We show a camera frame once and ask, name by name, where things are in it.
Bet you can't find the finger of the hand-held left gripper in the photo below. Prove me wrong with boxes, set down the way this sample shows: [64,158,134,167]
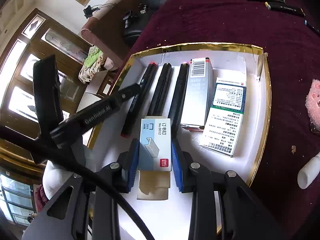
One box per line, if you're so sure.
[49,83,142,148]
[33,54,64,137]

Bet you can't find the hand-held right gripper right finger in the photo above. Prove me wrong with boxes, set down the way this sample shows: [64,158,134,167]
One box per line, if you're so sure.
[171,140,285,240]

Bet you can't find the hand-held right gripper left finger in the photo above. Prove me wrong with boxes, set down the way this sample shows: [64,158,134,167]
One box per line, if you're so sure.
[22,139,140,240]

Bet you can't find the blue-grey staple box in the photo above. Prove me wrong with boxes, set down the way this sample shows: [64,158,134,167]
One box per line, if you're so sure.
[137,117,173,173]

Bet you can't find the person's left hand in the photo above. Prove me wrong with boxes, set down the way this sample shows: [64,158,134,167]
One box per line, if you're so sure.
[42,145,97,201]

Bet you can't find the wooden glass door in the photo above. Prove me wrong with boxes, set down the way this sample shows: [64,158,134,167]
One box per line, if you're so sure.
[0,8,93,140]

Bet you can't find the beige paper pad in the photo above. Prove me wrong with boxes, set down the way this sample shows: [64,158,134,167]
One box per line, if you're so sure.
[137,170,171,201]

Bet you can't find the cardboard box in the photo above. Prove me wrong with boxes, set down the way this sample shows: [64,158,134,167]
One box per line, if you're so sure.
[86,69,111,96]

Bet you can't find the floral cloth bag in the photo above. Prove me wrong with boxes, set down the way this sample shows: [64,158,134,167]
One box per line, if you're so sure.
[78,46,108,83]

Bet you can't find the black marker with red cap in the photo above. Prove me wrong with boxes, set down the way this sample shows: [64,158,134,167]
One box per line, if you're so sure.
[121,62,159,138]
[168,62,191,136]
[147,62,173,118]

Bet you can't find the white and green medicine box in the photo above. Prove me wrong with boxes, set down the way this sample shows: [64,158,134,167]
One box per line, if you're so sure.
[199,76,248,157]

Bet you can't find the silver box with barcode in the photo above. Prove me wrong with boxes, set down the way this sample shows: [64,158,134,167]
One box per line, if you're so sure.
[180,57,214,132]

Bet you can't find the maroon armchair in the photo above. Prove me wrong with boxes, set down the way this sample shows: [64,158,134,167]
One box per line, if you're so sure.
[80,0,143,67]

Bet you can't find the black device on armchair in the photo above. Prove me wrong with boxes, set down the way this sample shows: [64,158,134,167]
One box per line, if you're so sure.
[123,9,141,28]

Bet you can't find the white plastic tube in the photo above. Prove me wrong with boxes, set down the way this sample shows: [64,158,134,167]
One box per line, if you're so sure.
[297,151,320,189]

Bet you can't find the pink plush toy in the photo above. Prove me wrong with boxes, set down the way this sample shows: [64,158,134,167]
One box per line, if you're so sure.
[306,79,320,133]

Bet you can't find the maroon tablecloth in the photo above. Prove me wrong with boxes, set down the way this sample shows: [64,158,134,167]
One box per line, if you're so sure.
[125,0,320,240]

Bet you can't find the black cable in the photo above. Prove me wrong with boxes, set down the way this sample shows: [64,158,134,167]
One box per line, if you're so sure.
[0,125,156,240]

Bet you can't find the black camera on stand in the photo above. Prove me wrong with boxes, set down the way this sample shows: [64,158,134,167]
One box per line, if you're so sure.
[83,4,101,19]

